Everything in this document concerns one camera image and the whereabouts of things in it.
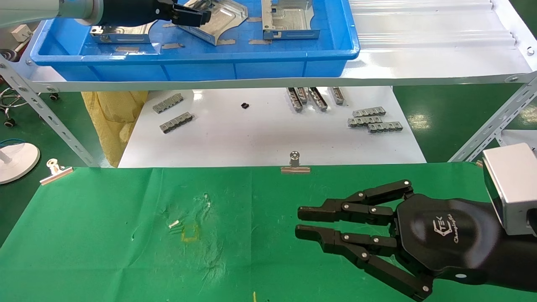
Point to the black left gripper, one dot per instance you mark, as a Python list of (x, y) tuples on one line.
[(134, 11)]

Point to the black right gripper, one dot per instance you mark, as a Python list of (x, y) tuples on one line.
[(444, 239)]

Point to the curved-edge metal bracket part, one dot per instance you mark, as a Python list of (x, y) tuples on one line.
[(226, 21)]

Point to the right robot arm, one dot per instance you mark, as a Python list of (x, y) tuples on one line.
[(520, 260)]

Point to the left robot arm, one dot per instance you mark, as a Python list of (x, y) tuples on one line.
[(42, 9)]

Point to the blue plastic bin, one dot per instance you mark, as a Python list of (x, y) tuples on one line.
[(201, 69)]

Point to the silver binder clip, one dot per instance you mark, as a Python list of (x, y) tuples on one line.
[(56, 174), (295, 168)]

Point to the grey connector strip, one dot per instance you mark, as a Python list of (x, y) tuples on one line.
[(317, 99), (337, 95), (386, 127), (369, 112), (364, 121), (168, 103), (294, 100), (303, 95), (177, 122)]

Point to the chair base with casters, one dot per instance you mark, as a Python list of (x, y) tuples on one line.
[(53, 97)]

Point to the small white scrap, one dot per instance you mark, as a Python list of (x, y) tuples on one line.
[(174, 225)]

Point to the green cloth mat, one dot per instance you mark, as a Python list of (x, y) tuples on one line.
[(168, 268)]

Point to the white metal rack shelf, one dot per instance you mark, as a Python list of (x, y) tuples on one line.
[(419, 56)]

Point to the white round stand base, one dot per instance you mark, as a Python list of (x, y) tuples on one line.
[(21, 163)]

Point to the white wall box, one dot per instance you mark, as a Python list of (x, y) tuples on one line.
[(22, 32)]

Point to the perforated steel rack post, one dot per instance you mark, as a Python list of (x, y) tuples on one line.
[(42, 111), (495, 121)]

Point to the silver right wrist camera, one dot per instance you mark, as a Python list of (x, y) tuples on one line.
[(512, 184)]

